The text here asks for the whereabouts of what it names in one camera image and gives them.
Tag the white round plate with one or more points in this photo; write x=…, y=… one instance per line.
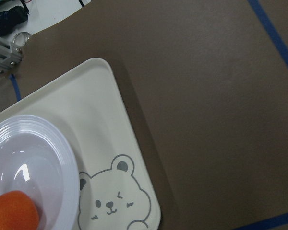
x=36, y=158

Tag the orange fruit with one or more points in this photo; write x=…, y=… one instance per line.
x=18, y=212

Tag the cream bear print tray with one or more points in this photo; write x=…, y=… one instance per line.
x=85, y=105

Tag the folded dark blue umbrella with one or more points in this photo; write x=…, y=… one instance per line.
x=11, y=18

